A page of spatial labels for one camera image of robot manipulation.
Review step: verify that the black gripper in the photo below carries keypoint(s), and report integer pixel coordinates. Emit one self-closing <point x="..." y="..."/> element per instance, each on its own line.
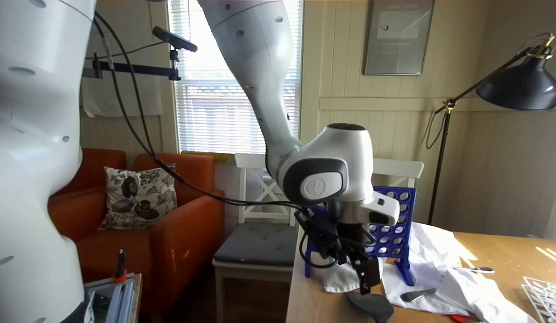
<point x="350" y="240"/>

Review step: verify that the white waffle towel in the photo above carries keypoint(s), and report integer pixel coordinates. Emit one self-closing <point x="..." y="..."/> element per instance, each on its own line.
<point x="468" y="294"/>

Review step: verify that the small dark utensil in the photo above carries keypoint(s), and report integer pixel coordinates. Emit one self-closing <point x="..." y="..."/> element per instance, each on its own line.
<point x="416" y="296"/>

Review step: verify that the grey seat pad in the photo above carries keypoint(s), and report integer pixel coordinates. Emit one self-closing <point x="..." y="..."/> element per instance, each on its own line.
<point x="253" y="244"/>

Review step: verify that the small red object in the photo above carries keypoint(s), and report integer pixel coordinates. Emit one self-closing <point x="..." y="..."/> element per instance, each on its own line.
<point x="459" y="319"/>

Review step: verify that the orange armchair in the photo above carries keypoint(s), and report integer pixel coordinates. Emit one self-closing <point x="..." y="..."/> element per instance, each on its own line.
<point x="181" y="240"/>

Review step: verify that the white plastic lattice tray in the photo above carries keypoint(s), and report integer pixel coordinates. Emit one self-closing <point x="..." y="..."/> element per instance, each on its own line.
<point x="543" y="299"/>

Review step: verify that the floral patterned cushion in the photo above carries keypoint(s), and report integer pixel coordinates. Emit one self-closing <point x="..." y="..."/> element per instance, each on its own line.
<point x="136" y="199"/>

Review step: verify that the black floor lamp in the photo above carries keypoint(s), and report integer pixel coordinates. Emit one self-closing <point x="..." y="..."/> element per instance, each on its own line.
<point x="517" y="87"/>

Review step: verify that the wooden box of papers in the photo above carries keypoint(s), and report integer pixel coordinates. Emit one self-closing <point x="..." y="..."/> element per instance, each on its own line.
<point x="109" y="299"/>

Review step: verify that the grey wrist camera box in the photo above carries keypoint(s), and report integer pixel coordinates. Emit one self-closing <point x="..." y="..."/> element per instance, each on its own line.
<point x="382" y="209"/>

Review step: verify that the blue connect four frame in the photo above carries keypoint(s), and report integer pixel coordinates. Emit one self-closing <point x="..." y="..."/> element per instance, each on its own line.
<point x="405" y="193"/>

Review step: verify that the framed wall picture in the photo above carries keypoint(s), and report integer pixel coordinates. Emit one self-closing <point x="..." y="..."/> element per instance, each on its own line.
<point x="396" y="37"/>

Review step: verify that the black camera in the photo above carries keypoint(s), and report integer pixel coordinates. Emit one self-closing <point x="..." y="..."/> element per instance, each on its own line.
<point x="172" y="39"/>

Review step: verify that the black camera boom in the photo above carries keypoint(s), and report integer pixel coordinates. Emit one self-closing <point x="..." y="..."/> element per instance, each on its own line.
<point x="135" y="69"/>

